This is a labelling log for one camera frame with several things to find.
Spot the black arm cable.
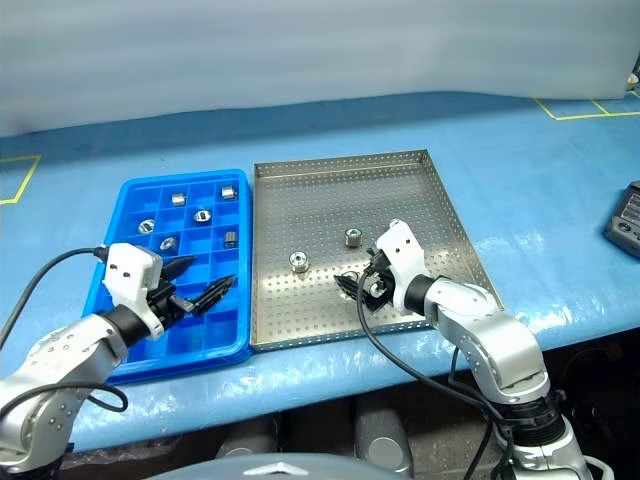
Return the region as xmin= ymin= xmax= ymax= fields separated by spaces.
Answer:
xmin=0 ymin=244 xmax=130 ymax=416
xmin=353 ymin=269 xmax=516 ymax=480

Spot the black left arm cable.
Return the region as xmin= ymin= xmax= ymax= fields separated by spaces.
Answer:
xmin=0 ymin=244 xmax=130 ymax=416

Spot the grey robot torso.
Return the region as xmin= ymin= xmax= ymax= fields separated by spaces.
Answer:
xmin=172 ymin=452 xmax=386 ymax=480

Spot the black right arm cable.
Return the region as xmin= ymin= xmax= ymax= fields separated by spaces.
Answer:
xmin=353 ymin=269 xmax=516 ymax=480

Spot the blue compartment tray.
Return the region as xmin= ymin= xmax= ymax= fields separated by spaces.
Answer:
xmin=82 ymin=168 xmax=254 ymax=386

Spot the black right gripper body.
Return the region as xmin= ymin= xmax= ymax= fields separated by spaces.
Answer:
xmin=359 ymin=268 xmax=399 ymax=312

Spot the perforated metal tray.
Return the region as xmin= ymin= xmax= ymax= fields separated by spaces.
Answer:
xmin=249 ymin=148 xmax=505 ymax=352

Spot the dark grey electronic device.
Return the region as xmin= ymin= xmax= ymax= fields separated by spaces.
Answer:
xmin=602 ymin=180 xmax=640 ymax=260

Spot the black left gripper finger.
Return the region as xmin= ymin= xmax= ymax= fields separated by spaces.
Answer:
xmin=160 ymin=255 xmax=198 ymax=290
xmin=191 ymin=274 xmax=238 ymax=317

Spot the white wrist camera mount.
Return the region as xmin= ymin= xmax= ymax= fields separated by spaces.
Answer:
xmin=375 ymin=218 xmax=430 ymax=317
xmin=102 ymin=242 xmax=165 ymax=342

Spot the white foam backdrop sheet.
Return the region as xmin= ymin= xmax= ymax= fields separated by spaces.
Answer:
xmin=0 ymin=0 xmax=640 ymax=139

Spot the grey rounded shape under table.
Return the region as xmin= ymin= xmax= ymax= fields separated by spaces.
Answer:
xmin=352 ymin=394 xmax=416 ymax=474
xmin=214 ymin=414 xmax=281 ymax=459

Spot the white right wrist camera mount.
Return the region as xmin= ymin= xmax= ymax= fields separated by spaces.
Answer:
xmin=375 ymin=218 xmax=430 ymax=317

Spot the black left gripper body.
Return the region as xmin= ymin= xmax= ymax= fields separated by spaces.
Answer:
xmin=146 ymin=279 xmax=197 ymax=331

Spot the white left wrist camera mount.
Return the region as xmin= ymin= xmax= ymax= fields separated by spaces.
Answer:
xmin=102 ymin=242 xmax=165 ymax=342

